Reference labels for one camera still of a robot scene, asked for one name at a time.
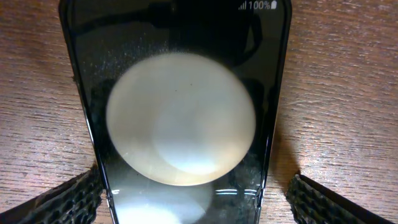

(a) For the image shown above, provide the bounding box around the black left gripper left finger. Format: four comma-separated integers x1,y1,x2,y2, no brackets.
1,167,103,224

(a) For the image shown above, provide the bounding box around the black smartphone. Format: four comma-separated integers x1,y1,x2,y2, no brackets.
58,0,292,223

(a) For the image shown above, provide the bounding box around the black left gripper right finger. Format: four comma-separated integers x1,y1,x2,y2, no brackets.
285,174,393,224

